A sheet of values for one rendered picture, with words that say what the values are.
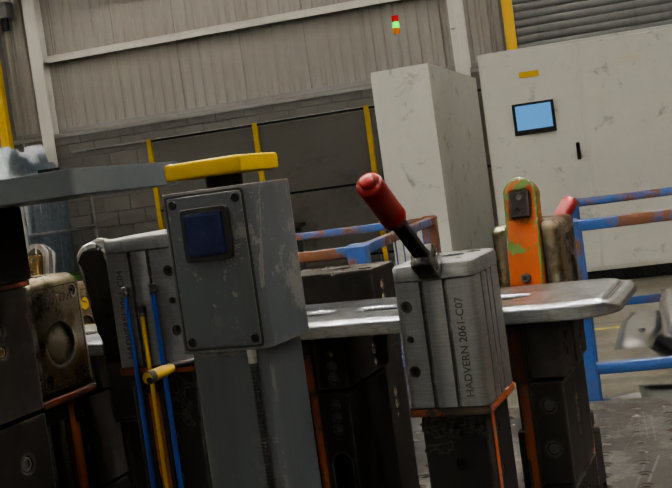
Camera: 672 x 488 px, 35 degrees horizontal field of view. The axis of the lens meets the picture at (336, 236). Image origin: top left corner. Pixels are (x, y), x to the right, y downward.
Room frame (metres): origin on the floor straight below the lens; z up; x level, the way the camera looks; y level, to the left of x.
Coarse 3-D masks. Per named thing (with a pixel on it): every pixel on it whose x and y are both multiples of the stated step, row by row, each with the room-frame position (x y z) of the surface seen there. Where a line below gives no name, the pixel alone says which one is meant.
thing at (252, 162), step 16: (208, 160) 0.71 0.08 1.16; (224, 160) 0.71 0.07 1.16; (240, 160) 0.70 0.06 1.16; (256, 160) 0.72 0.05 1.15; (272, 160) 0.75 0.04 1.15; (176, 176) 0.72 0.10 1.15; (192, 176) 0.72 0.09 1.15; (208, 176) 0.71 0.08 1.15; (224, 176) 0.73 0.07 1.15; (240, 176) 0.74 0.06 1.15
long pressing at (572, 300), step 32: (512, 288) 1.07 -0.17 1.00; (544, 288) 1.03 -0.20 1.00; (576, 288) 1.00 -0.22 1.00; (608, 288) 0.97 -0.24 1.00; (320, 320) 1.00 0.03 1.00; (352, 320) 0.97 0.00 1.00; (384, 320) 0.96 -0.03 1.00; (512, 320) 0.91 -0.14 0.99; (544, 320) 0.90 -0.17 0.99; (96, 352) 1.08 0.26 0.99
